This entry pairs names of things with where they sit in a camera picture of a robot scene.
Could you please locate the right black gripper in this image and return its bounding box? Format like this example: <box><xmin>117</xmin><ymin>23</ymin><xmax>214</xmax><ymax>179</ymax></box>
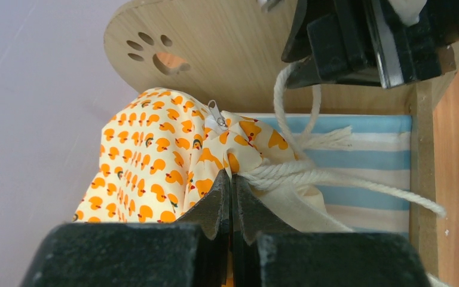
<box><xmin>281</xmin><ymin>1</ymin><xmax>459</xmax><ymax>89</ymax></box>

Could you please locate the wooden pet bed frame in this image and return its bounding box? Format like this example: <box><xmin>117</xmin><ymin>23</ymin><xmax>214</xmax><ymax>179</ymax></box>
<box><xmin>103</xmin><ymin>0</ymin><xmax>459</xmax><ymax>275</ymax></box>

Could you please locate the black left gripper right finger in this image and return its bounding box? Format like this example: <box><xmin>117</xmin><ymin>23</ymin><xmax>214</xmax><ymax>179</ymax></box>
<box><xmin>231</xmin><ymin>176</ymin><xmax>430</xmax><ymax>286</ymax></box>

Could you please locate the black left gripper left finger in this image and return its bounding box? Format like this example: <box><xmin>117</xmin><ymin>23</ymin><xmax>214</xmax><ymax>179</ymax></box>
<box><xmin>21</xmin><ymin>171</ymin><xmax>230</xmax><ymax>286</ymax></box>

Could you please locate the yellow duck print blanket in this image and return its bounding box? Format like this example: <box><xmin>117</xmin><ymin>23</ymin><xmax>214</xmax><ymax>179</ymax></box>
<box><xmin>73</xmin><ymin>88</ymin><xmax>348</xmax><ymax>232</ymax></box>

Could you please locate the white rope tie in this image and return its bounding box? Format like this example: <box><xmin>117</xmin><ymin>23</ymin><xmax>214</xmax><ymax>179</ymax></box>
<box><xmin>243</xmin><ymin>62</ymin><xmax>446</xmax><ymax>218</ymax></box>

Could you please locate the blue striped mattress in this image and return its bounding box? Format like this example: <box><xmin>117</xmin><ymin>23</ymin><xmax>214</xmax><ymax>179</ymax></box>
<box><xmin>245</xmin><ymin>114</ymin><xmax>414</xmax><ymax>236</ymax></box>

